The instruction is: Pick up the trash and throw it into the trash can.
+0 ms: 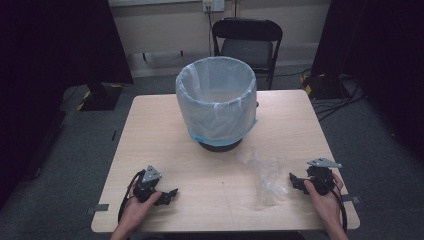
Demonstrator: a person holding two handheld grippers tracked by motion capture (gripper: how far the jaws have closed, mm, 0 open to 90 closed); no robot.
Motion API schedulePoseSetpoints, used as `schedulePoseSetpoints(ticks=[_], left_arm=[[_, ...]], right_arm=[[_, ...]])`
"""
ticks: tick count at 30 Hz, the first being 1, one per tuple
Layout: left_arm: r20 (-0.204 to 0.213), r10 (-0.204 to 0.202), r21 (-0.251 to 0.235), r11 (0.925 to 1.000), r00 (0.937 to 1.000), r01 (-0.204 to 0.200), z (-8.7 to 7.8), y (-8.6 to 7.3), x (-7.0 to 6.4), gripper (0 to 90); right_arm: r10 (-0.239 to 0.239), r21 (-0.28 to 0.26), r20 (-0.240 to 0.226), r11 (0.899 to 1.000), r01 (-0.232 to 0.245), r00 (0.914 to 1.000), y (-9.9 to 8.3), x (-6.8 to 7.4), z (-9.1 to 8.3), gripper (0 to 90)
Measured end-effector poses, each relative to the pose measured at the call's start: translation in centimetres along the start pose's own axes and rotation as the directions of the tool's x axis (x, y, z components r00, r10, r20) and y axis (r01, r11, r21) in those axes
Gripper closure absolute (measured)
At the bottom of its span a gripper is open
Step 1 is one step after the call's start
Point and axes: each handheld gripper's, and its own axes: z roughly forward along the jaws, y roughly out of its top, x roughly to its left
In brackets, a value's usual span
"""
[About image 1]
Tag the white wall socket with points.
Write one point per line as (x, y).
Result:
(213, 4)

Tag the black trash bin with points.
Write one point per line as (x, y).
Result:
(220, 146)

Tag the person's right hand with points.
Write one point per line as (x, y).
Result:
(325, 203)

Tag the black folding chair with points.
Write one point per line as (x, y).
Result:
(248, 46)

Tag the grey tape strip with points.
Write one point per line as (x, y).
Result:
(352, 198)
(97, 208)

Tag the black curtain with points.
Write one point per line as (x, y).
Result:
(50, 66)
(383, 60)

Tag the clear plastic wrap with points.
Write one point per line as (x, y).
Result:
(268, 180)

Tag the person's left hand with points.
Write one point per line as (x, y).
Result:
(139, 211)

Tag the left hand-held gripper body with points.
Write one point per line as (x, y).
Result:
(150, 180)

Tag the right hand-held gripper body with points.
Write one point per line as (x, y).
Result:
(320, 176)

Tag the black stand base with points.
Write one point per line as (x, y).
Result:
(100, 97)
(325, 87)

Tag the small black tape strip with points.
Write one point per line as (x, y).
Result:
(114, 135)

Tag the bin with blue liner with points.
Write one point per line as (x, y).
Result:
(216, 106)

